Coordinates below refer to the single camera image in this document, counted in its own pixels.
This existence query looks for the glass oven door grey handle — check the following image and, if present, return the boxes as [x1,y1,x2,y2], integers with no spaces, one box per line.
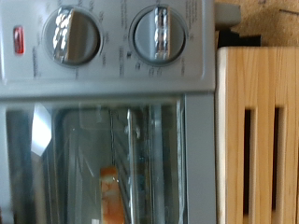
[0,95,189,224]

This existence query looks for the metal wire oven rack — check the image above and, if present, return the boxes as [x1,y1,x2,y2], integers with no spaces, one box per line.
[107,105,188,224]

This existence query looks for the silver toaster oven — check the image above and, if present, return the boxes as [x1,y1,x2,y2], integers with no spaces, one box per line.
[0,0,243,224]

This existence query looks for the wooden slatted block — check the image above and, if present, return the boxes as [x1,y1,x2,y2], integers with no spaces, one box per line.
[215,46,299,224]

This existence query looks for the silver oven knob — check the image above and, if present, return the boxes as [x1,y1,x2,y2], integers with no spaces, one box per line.
[41,6,103,68]
[129,4,190,67]

